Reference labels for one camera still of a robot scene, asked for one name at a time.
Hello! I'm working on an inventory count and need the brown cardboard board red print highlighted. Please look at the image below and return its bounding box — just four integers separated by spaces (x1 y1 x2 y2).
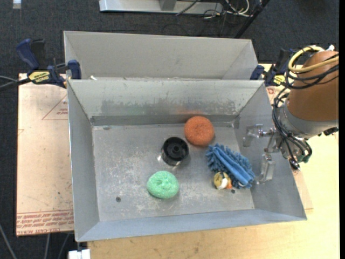
16 73 315 237

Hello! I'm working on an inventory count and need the orange round scouring pad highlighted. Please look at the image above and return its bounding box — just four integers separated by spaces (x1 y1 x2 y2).
183 115 216 147

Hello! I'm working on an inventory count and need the small yellow white toy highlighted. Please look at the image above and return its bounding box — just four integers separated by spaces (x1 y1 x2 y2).
213 171 233 190

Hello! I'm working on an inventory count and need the green round scouring pad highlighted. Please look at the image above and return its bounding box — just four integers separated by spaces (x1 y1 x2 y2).
146 171 180 200

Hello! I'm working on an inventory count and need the grey metal bin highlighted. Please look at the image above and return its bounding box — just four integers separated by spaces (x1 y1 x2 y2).
63 30 308 243

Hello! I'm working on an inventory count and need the blue chenille duster cloth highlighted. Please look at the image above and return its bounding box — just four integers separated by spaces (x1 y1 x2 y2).
205 143 256 190

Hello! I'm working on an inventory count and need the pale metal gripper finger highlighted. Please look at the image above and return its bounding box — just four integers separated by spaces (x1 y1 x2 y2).
256 153 276 185
242 124 267 148

